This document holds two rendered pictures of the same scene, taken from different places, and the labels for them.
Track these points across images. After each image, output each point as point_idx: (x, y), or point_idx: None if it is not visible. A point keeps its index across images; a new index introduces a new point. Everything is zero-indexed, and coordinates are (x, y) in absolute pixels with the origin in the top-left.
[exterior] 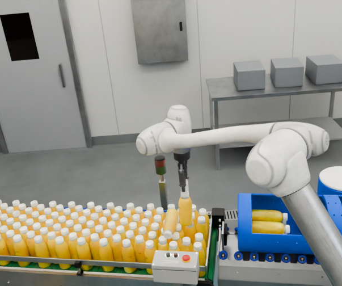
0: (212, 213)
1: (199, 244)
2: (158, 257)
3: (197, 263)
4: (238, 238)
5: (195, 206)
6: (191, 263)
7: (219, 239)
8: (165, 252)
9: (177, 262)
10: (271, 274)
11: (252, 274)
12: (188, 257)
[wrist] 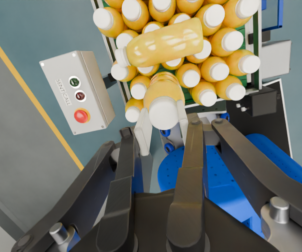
0: (256, 97)
1: (132, 119)
2: (62, 65)
3: (84, 132)
4: (157, 176)
5: (250, 72)
6: (79, 126)
7: (203, 113)
8: (79, 72)
9: (68, 104)
10: None
11: (165, 151)
12: (80, 120)
